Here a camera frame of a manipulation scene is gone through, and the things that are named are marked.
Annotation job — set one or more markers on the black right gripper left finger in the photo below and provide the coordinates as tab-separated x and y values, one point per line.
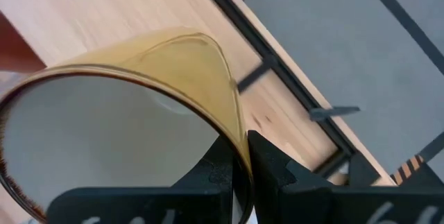
145	206

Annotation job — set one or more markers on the olive green ceramic mug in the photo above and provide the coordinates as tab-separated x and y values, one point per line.
194	68

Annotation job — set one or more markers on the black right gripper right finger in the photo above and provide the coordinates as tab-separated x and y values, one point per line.
312	206

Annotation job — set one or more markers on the black table edge clamp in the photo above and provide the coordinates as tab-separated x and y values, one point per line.
333	112
255	75

